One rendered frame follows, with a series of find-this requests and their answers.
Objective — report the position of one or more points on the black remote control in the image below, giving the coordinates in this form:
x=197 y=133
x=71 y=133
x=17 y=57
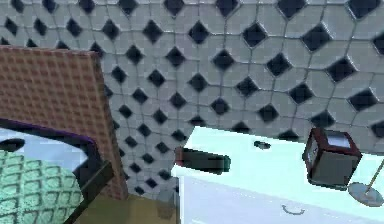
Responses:
x=203 y=160

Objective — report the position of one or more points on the small dark flat object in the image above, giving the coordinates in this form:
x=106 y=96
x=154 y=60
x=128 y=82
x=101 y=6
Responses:
x=262 y=144

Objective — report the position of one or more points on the pale blue nightstand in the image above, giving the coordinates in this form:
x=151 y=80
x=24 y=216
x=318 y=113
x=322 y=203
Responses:
x=260 y=186

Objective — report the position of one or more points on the dark red cube alarm clock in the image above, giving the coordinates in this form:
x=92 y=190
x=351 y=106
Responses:
x=331 y=160

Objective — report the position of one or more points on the bed with green blanket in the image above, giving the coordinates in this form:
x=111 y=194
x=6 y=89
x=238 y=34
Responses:
x=36 y=186

